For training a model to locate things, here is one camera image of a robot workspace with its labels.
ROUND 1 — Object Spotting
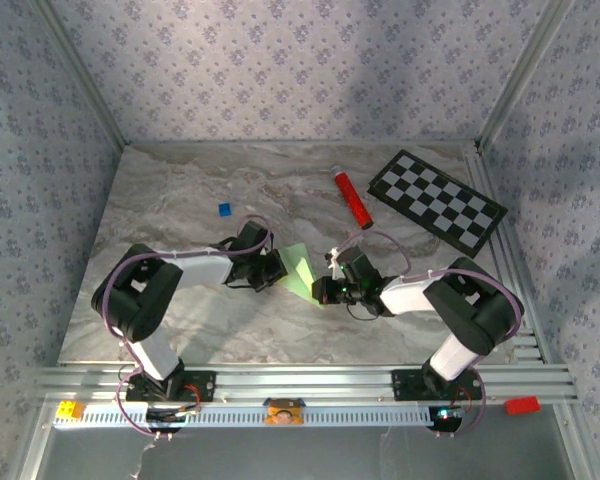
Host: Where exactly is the light green cloth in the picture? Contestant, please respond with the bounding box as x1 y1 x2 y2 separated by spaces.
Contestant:
274 242 327 310

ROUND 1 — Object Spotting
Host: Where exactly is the red cylindrical tube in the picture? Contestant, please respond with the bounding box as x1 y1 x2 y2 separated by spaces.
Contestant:
332 165 375 231

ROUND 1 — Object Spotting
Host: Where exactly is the orange cartoon face figure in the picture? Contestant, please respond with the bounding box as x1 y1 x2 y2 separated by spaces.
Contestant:
262 397 306 427

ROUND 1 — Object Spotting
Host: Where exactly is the black and white checkerboard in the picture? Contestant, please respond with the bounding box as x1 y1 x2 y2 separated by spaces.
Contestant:
366 148 510 260

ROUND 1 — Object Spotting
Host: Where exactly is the red toy brick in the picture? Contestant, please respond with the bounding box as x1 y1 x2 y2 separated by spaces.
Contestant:
503 395 542 417

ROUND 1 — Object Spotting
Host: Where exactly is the yellow toy brick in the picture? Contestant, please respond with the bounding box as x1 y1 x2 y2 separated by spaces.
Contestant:
55 400 87 420

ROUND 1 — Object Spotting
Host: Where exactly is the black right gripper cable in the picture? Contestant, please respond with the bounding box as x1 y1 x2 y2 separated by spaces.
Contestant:
346 298 382 322

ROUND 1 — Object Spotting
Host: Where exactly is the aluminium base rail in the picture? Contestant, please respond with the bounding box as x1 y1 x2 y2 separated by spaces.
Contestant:
33 363 580 405

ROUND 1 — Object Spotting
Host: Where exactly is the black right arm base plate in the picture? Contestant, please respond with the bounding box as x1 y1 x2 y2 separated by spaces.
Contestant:
390 368 484 402

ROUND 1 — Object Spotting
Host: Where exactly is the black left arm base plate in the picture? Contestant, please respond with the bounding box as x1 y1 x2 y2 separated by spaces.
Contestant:
124 370 218 404

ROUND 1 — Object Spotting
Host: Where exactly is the white slotted cable duct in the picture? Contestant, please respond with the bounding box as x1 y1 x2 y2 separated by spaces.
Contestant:
52 401 435 430

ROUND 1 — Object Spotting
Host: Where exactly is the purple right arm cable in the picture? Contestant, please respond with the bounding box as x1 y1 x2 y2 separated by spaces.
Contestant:
332 229 526 440

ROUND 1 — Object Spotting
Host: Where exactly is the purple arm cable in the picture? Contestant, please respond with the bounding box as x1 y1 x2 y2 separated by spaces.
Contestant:
332 229 526 440
102 215 276 442

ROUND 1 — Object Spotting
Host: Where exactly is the aluminium side rail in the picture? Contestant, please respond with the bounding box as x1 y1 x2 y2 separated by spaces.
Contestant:
463 153 551 364

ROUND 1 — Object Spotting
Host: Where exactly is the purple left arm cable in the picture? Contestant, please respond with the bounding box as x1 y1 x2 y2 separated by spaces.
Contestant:
102 215 276 442

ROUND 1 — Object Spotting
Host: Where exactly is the aluminium frame post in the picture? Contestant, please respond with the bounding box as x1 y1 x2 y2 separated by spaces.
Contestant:
477 0 576 151

